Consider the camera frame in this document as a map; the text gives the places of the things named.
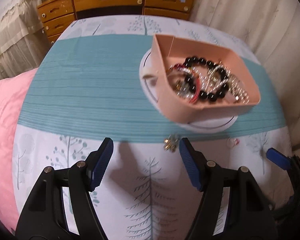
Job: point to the pink quilt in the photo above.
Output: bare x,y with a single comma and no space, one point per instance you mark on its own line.
5,130

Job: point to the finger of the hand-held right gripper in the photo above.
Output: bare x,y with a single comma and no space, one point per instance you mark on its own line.
278,158

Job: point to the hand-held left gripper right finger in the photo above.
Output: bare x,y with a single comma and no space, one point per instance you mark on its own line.
190,165

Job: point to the pink plastic tray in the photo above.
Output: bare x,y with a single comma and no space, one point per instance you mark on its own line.
180,107

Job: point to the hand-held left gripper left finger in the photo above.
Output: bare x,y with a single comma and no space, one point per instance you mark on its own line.
101,165

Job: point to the cream lace furniture cover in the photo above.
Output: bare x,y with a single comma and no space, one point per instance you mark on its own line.
15,30

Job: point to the white round plate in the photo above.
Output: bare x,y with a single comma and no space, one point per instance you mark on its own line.
210,126

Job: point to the small flower earring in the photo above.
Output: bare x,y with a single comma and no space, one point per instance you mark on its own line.
171,143

